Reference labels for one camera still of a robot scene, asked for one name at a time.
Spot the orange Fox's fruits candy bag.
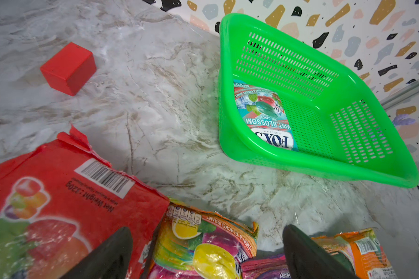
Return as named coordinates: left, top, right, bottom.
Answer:
left=147, top=199, right=259, bottom=279

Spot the red cube block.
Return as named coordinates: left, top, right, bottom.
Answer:
left=40, top=43, right=97, bottom=96

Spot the orange candy bag back side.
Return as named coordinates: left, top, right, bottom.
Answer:
left=312, top=228, right=397, bottom=279

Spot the purple Fox's berries candy bag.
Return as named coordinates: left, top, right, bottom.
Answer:
left=240, top=255, right=291, bottom=279

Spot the red fruit candy bag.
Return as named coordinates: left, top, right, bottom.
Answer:
left=0, top=128, right=169, bottom=279

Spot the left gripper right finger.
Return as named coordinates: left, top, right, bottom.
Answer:
left=283, top=224, right=357, bottom=279

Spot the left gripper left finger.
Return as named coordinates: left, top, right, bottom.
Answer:
left=62, top=227, right=133, bottom=279

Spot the teal Fox's mint candy bag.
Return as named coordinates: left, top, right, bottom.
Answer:
left=233, top=80, right=298, bottom=151

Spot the green plastic basket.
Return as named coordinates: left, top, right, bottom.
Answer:
left=218, top=13, right=419, bottom=188

